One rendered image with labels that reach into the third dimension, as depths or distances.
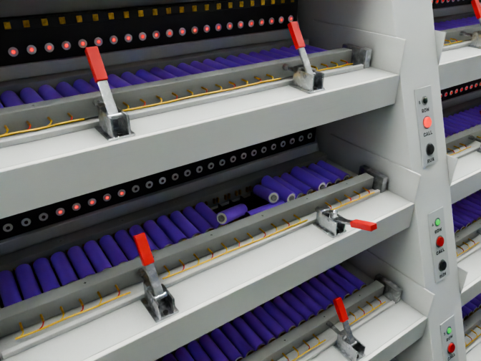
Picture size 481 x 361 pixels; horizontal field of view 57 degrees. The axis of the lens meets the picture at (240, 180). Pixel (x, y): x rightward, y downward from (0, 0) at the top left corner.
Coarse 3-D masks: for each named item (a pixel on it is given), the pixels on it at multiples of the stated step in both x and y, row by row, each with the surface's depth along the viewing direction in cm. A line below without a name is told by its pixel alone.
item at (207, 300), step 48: (336, 144) 80; (384, 192) 72; (288, 240) 61; (336, 240) 61; (192, 288) 52; (240, 288) 53; (288, 288) 58; (96, 336) 46; (144, 336) 46; (192, 336) 51
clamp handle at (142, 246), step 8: (144, 232) 49; (136, 240) 48; (144, 240) 49; (144, 248) 48; (144, 256) 48; (152, 256) 49; (144, 264) 48; (152, 264) 49; (152, 272) 49; (152, 280) 48; (152, 288) 48; (160, 288) 49
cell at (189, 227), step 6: (174, 216) 62; (180, 216) 62; (174, 222) 62; (180, 222) 61; (186, 222) 61; (180, 228) 61; (186, 228) 60; (192, 228) 60; (186, 234) 59; (192, 234) 59
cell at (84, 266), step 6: (72, 246) 56; (78, 246) 56; (72, 252) 55; (78, 252) 55; (72, 258) 54; (78, 258) 54; (84, 258) 54; (72, 264) 54; (78, 264) 53; (84, 264) 53; (90, 264) 54; (78, 270) 53; (84, 270) 52; (90, 270) 52; (84, 276) 51
